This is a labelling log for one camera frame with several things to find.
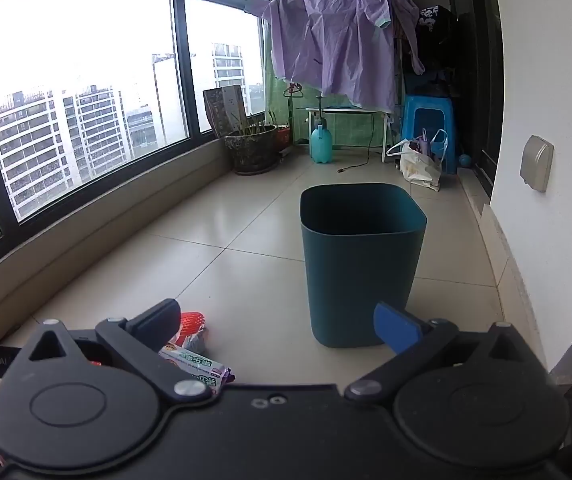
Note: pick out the lavender garment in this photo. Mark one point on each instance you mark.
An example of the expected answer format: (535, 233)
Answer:
(326, 40)

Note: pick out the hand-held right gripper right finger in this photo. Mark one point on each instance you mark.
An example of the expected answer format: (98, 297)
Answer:
(396, 327)

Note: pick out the teal spray bottle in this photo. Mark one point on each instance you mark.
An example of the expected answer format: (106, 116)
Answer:
(321, 145)

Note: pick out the clear crinkled plastic wrapper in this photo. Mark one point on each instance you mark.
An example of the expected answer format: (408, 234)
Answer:
(196, 344)

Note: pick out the black window frame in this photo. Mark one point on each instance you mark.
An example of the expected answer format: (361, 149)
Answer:
(179, 60)

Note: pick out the black printed clothing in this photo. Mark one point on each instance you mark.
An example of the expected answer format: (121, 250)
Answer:
(436, 25)

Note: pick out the small blue ball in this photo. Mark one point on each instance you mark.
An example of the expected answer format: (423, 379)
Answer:
(465, 160)

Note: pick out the blue plastic stool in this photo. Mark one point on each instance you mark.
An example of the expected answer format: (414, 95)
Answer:
(418, 110)

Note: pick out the purple plastic item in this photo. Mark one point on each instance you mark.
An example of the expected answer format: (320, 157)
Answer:
(423, 144)

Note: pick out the dark ceramic plant pot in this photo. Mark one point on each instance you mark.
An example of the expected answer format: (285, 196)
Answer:
(251, 152)

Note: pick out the white shopping bag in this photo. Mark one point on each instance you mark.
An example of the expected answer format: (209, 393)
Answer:
(418, 165)

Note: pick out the grey wall socket cover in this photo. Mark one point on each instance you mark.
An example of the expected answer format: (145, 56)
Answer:
(536, 162)

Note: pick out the brown printed board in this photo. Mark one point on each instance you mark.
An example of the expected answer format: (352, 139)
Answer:
(223, 107)

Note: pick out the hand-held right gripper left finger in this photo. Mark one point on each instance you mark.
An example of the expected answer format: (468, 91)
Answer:
(158, 317)

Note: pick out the teal plastic trash bin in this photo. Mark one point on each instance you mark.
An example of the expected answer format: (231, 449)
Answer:
(361, 285)

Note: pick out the white green purple snack packet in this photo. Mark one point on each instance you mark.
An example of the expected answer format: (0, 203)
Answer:
(195, 365)

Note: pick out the red printed box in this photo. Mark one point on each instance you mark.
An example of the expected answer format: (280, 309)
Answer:
(284, 137)

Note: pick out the dark sliding door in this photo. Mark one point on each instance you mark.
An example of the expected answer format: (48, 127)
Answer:
(478, 60)

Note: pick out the red foam mesh net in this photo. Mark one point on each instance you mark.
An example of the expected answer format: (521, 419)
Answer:
(190, 321)

